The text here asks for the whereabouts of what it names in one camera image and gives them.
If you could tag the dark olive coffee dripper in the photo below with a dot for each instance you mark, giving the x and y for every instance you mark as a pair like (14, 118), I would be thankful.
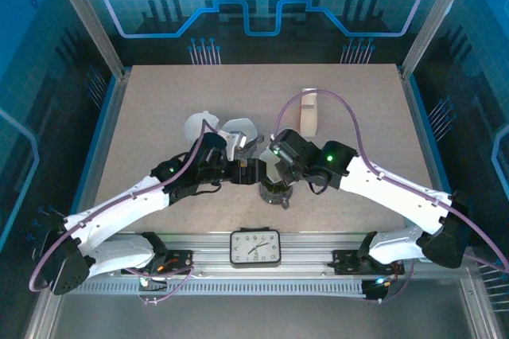
(274, 193)

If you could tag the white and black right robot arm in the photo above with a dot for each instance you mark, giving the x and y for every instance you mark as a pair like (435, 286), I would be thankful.
(397, 195)

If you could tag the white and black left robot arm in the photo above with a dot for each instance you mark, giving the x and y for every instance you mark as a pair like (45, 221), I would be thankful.
(119, 207)

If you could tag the black and white desk clock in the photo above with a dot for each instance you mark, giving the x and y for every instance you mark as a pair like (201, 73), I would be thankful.
(254, 249)

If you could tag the aluminium mounting rail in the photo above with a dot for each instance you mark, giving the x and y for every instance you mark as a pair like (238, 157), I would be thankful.
(310, 253)

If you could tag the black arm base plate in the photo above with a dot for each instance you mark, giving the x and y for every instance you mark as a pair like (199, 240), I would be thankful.
(183, 259)
(344, 261)

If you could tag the aluminium table edge rail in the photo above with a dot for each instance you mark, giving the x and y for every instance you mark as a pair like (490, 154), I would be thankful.
(421, 116)
(107, 128)

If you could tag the aluminium frame post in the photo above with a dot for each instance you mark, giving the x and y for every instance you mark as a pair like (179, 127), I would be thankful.
(437, 16)
(87, 16)

